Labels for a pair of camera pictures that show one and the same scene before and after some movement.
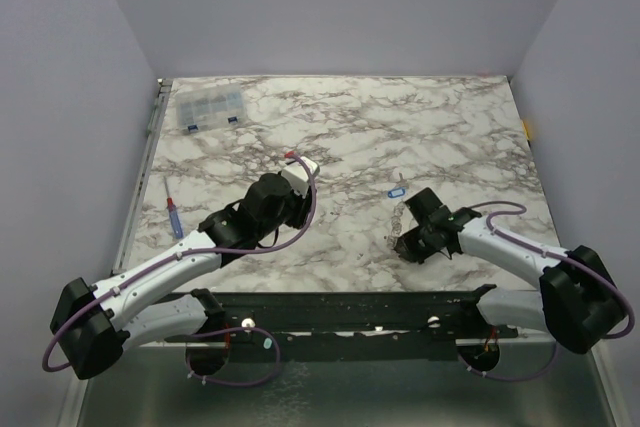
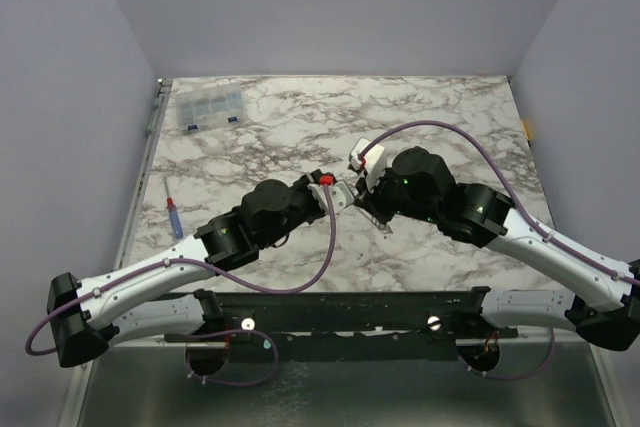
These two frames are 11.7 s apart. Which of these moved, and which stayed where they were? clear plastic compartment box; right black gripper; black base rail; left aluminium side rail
Moved: right black gripper
Stayed: clear plastic compartment box; black base rail; left aluminium side rail
